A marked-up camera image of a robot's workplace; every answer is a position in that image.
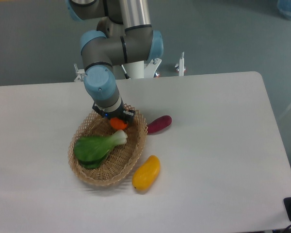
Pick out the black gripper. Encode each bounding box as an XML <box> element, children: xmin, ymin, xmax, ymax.
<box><xmin>92</xmin><ymin>101</ymin><xmax>135</xmax><ymax>124</ymax></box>

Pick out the orange fruit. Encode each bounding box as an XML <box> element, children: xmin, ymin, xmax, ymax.
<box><xmin>110</xmin><ymin>117</ymin><xmax>128</xmax><ymax>130</ymax></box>

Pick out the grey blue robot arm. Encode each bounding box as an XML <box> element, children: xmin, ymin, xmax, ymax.
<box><xmin>65</xmin><ymin>0</ymin><xmax>163</xmax><ymax>123</ymax></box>

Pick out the woven wicker basket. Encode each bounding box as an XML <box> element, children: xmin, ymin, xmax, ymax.
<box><xmin>68</xmin><ymin>104</ymin><xmax>147</xmax><ymax>186</ymax></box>

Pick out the green bok choy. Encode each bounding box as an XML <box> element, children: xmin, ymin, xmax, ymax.
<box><xmin>73</xmin><ymin>130</ymin><xmax>128</xmax><ymax>169</ymax></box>

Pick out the purple sweet potato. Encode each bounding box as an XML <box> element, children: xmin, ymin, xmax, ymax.
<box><xmin>147</xmin><ymin>115</ymin><xmax>172</xmax><ymax>134</ymax></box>

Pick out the yellow mango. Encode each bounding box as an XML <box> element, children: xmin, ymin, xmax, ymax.
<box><xmin>131</xmin><ymin>155</ymin><xmax>161</xmax><ymax>192</ymax></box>

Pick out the blue object top right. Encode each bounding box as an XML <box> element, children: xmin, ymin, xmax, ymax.
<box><xmin>277</xmin><ymin>0</ymin><xmax>291</xmax><ymax>20</ymax></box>

